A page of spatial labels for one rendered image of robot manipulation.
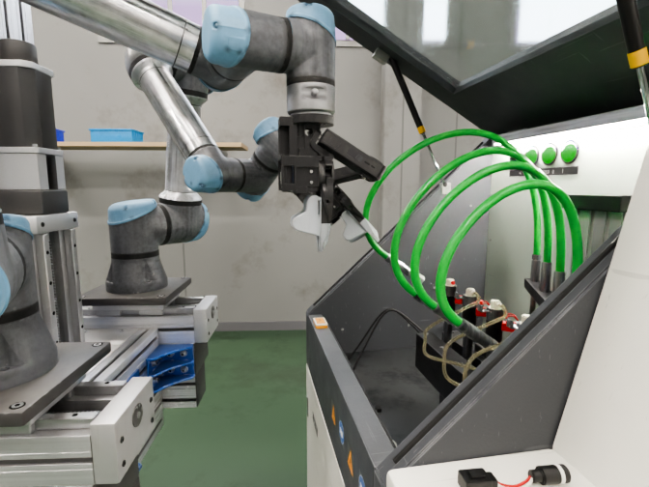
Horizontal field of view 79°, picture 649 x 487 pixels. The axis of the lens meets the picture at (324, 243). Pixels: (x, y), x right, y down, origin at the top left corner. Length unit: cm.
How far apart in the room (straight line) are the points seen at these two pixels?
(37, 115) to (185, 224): 44
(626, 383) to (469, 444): 18
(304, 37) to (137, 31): 25
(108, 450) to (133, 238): 58
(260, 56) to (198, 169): 31
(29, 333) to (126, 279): 44
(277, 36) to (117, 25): 24
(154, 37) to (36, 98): 32
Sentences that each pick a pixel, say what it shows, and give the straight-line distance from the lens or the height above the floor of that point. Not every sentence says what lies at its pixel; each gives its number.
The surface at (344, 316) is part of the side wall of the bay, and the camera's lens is 115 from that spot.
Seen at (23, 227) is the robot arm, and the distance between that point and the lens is 69.
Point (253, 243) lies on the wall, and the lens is 358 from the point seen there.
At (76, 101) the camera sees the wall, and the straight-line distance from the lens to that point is 405.
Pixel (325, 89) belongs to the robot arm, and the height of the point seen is 145.
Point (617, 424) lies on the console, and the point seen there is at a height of 105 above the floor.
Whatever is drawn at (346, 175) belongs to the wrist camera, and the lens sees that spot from 85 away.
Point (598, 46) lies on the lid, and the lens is 86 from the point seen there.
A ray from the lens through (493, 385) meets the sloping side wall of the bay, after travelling 55.
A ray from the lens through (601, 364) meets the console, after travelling 58.
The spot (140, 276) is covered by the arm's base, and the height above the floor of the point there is 108.
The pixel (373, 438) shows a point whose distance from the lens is 64.
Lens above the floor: 131
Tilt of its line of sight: 8 degrees down
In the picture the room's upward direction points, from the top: straight up
